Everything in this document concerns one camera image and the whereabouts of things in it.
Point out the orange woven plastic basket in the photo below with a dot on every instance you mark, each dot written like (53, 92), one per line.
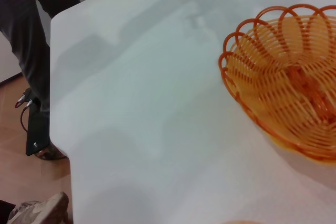
(283, 85)

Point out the person leg in dark trousers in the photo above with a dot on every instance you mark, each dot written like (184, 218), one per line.
(26, 24)

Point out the grey worn sneaker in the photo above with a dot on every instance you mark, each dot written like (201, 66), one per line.
(39, 209)

